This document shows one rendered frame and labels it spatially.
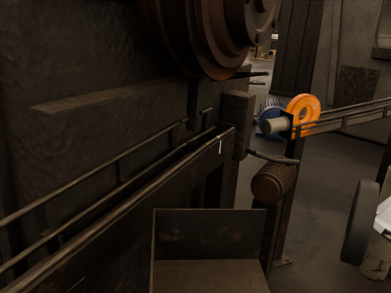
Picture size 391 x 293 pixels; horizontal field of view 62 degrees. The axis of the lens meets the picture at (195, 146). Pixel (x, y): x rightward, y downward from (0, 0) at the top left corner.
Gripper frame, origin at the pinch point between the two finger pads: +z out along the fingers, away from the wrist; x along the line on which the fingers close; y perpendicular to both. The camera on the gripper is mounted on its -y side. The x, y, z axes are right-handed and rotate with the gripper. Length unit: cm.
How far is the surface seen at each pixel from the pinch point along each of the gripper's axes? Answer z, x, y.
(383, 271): -38, -79, -60
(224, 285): 14.6, 17.9, -16.0
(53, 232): 44, 29, -17
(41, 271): 38, 36, -15
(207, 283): 17.3, 19.2, -16.7
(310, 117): 19, -72, -10
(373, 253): -31, -79, -54
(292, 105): 27, -65, -7
